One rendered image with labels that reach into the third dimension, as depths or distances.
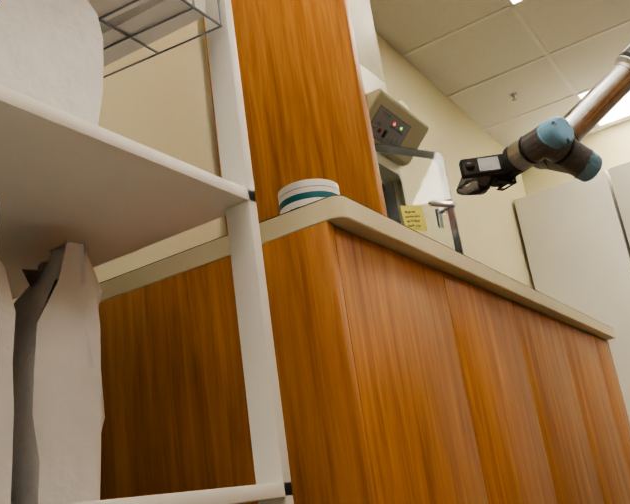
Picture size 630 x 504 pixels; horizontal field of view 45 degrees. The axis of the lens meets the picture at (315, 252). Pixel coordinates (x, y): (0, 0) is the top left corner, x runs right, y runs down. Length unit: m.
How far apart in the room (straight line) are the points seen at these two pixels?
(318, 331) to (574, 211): 4.01
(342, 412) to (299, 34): 1.33
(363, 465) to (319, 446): 0.08
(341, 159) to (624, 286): 3.19
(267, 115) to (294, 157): 0.17
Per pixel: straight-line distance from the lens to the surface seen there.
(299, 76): 2.19
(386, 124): 2.20
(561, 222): 5.13
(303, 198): 1.53
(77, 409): 1.09
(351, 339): 1.21
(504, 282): 1.94
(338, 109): 2.07
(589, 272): 5.02
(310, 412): 1.22
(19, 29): 1.03
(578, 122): 2.06
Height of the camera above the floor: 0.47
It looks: 18 degrees up
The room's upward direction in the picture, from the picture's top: 8 degrees counter-clockwise
